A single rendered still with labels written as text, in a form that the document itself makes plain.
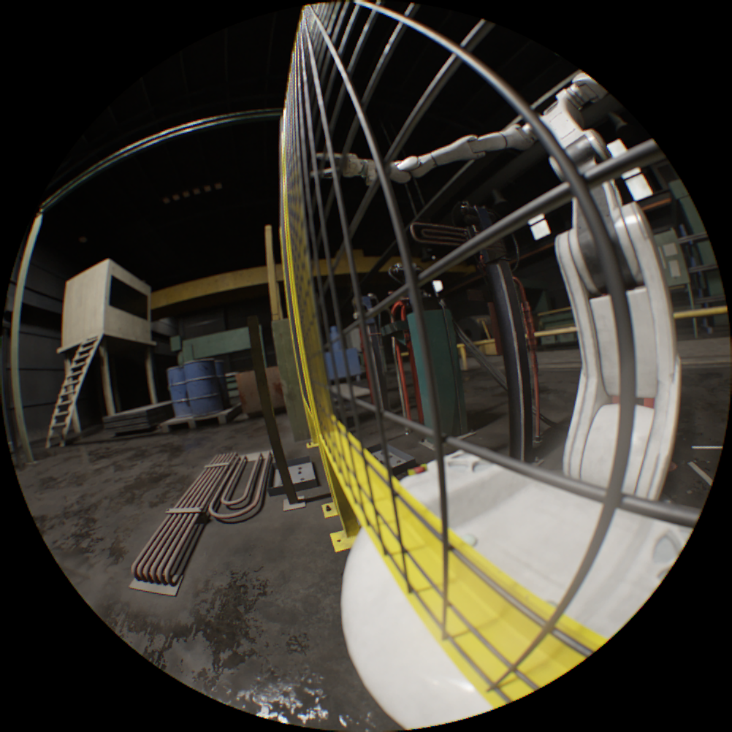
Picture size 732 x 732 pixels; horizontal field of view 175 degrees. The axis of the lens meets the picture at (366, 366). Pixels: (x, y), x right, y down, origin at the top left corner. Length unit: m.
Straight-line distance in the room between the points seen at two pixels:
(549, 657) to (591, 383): 0.49
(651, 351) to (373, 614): 0.57
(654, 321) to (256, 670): 0.99
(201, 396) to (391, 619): 3.94
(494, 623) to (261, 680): 0.54
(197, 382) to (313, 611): 3.70
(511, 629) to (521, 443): 0.93
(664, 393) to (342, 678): 0.77
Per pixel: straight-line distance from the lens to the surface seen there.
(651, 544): 0.32
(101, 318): 8.47
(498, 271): 1.00
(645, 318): 0.54
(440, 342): 1.40
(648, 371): 0.56
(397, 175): 1.09
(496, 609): 0.21
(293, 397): 1.99
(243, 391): 3.68
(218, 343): 10.66
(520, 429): 1.05
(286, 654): 0.67
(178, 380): 4.55
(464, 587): 0.22
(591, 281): 0.55
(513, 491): 0.46
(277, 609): 0.74
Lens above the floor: 0.58
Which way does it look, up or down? 2 degrees down
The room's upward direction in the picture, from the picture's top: 10 degrees counter-clockwise
